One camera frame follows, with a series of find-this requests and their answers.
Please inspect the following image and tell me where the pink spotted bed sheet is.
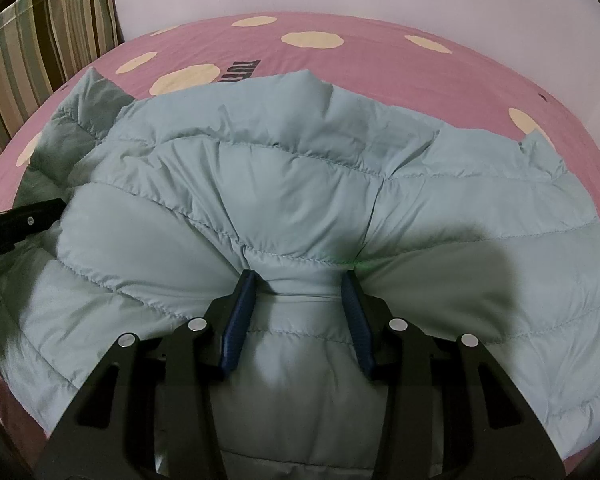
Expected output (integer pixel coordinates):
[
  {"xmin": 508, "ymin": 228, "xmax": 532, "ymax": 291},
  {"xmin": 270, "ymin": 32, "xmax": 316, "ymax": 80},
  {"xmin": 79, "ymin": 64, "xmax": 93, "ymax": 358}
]
[{"xmin": 0, "ymin": 10, "xmax": 600, "ymax": 480}]

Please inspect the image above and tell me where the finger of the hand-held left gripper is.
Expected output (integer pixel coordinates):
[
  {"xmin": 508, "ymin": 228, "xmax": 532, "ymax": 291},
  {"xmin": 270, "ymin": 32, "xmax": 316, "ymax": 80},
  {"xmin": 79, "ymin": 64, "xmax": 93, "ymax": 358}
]
[{"xmin": 0, "ymin": 197, "xmax": 67, "ymax": 262}]

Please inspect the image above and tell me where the striped pillow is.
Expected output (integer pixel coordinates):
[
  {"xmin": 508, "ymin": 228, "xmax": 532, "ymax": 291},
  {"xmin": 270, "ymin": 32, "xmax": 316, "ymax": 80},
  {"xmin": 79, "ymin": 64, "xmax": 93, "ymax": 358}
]
[{"xmin": 0, "ymin": 0, "xmax": 126, "ymax": 176}]

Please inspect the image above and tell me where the light green puffer jacket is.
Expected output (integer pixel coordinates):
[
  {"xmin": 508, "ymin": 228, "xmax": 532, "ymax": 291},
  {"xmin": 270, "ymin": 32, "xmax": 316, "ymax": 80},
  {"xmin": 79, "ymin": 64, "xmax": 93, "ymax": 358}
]
[{"xmin": 0, "ymin": 67, "xmax": 600, "ymax": 480}]

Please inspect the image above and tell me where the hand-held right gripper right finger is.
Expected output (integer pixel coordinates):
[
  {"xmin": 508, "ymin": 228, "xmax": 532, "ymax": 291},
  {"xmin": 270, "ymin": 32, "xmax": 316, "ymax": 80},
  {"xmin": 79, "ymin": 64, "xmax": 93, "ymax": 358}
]
[{"xmin": 341, "ymin": 272, "xmax": 563, "ymax": 480}]

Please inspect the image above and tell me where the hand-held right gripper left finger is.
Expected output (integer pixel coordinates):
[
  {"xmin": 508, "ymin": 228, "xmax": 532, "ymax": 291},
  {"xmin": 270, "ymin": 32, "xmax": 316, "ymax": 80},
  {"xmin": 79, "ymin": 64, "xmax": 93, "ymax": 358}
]
[{"xmin": 32, "ymin": 269, "xmax": 257, "ymax": 480}]

